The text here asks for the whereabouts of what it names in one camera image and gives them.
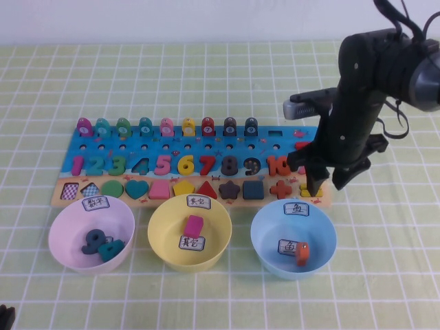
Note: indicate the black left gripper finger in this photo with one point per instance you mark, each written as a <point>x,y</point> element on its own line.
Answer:
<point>11,314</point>
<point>2,316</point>

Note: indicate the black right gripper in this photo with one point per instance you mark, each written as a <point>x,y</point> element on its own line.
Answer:
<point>343,144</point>

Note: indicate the yellow equals sign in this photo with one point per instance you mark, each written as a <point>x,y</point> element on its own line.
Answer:
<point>304,192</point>

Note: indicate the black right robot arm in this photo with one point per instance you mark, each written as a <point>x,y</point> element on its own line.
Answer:
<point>378,68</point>

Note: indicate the blue plastic bowl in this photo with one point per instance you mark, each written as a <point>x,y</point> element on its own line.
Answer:
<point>319,240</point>

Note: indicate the orange fish piece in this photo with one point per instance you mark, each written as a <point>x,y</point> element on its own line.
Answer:
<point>302,254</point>

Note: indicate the dark blue fish piece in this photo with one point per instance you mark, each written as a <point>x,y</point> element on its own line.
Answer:
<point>251,128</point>

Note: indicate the pink plastic bowl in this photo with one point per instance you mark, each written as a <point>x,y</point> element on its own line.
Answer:
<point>68,233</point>

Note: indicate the wooden ocean puzzle board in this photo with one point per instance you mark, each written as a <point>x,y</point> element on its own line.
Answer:
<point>227,151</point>

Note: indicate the brown fish piece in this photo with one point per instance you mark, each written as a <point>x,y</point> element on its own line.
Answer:
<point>230,128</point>

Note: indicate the red fish piece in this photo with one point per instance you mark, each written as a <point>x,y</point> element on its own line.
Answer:
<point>208,128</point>

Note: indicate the yellow fish piece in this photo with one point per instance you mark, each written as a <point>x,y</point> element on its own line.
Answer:
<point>188,129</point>

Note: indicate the yellow plastic bowl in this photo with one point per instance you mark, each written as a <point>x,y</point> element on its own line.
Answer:
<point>161,233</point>

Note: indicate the pink fish piece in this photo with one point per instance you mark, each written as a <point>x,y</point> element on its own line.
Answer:
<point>167,129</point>

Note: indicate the turquoise fish piece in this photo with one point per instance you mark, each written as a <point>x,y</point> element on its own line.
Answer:
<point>145,129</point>

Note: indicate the magenta fish piece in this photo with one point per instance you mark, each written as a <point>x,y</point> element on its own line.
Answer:
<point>84,129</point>

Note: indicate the teal fish piece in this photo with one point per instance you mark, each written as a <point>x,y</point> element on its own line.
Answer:
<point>102,129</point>

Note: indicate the green fish piece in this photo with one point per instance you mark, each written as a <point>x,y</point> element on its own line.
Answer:
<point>123,129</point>

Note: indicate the pink greater-than sign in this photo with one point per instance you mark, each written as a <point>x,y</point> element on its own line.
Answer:
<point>302,170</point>

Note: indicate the red minus sign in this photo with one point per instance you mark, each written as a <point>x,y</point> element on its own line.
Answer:
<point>300,146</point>

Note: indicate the white paper label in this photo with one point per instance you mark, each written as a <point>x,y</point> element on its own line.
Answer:
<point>287,247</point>
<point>198,202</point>
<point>297,209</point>
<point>191,243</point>
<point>95,203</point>

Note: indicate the orange plus sign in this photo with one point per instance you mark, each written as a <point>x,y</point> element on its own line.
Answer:
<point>280,190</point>

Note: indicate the orange number ten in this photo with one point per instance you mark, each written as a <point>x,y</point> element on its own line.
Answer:
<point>272,165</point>

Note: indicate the dark blue square block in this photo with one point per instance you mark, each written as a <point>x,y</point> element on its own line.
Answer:
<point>253,190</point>

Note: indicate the brown star block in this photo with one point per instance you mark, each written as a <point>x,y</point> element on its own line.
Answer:
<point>229,190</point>

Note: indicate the brown number eight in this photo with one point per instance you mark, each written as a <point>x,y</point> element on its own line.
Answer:
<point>229,165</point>

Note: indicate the dark blue number nine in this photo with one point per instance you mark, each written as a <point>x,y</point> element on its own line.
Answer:
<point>90,242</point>

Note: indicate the teal number four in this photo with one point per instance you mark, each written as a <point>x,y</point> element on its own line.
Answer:
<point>111,251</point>

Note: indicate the red number seven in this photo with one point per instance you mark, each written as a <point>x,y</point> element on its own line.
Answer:
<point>207,165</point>

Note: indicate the red triangle block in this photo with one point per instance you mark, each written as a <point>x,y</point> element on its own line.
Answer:
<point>206,192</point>

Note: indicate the magenta rectangle block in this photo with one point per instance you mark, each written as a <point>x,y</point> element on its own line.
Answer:
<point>193,227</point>

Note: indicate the yellow pentagon block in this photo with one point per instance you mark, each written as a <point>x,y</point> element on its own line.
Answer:
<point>184,189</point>

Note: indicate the yellow number six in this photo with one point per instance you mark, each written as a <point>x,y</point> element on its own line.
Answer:
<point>183,166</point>

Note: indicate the green circle block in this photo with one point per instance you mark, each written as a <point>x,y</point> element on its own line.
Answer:
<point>112,190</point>

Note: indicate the magenta number one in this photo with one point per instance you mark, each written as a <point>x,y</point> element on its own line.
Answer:
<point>77,166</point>

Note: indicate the teal number two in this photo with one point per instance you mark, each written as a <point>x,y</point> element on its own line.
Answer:
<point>94,170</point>

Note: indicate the pink number five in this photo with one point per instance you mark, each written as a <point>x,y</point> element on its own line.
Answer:
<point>161,170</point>

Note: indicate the pink trapezoid block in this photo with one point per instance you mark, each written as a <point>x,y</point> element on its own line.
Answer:
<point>159,192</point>

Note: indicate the teal heart block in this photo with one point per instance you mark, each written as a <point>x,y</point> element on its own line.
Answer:
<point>137,189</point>

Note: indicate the green number three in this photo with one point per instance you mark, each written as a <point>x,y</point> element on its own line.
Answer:
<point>118,166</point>

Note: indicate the green checked tablecloth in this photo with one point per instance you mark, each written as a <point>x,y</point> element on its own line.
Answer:
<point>172,86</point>

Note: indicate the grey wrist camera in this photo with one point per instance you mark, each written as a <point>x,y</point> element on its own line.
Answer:
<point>299,110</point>

